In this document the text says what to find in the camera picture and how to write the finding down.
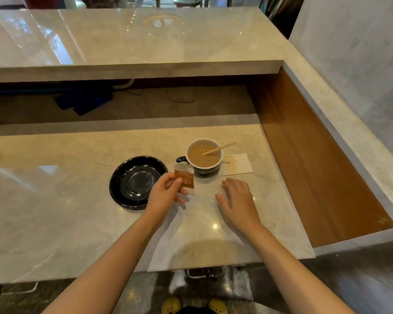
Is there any person's left hand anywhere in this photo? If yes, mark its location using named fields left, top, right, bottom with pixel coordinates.
left=144, top=172, right=189, bottom=223

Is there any person's right hand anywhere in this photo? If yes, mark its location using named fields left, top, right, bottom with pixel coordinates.
left=215, top=178, right=263, bottom=231

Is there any brown sugar sachet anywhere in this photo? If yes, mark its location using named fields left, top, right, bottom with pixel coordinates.
left=174, top=163, right=196, bottom=195

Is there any person's left forearm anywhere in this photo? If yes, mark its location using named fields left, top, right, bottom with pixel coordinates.
left=42, top=215, right=166, bottom=314

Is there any person's right forearm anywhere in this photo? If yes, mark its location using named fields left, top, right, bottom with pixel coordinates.
left=244, top=224, right=358, bottom=314

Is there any black cup of milky coffee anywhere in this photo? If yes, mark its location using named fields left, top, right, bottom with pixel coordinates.
left=176, top=138, right=224, bottom=176

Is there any black saucer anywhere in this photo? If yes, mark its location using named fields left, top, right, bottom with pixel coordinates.
left=109, top=156, right=168, bottom=210

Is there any white paper napkin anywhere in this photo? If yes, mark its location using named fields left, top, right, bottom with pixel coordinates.
left=218, top=154, right=253, bottom=177

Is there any wooden stir stick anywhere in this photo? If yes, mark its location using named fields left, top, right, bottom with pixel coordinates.
left=202, top=142, right=237, bottom=156

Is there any wooden side panel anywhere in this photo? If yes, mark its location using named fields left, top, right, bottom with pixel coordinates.
left=248, top=67, right=393, bottom=248

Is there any yellow shoe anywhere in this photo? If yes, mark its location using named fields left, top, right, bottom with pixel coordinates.
left=208, top=298, right=228, bottom=314
left=161, top=296, right=183, bottom=314

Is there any white pipe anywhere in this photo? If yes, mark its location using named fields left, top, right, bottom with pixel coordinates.
left=113, top=78, right=135, bottom=92

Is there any blue cloth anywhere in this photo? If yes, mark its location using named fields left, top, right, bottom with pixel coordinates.
left=54, top=87, right=114, bottom=116

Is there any metal bracket with black knob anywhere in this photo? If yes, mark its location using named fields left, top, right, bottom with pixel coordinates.
left=186, top=267, right=224, bottom=281

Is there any black cable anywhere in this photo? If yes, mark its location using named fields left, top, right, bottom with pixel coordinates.
left=166, top=86, right=197, bottom=104

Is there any metal bar handle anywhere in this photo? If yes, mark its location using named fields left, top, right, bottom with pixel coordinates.
left=0, top=281, right=39, bottom=297

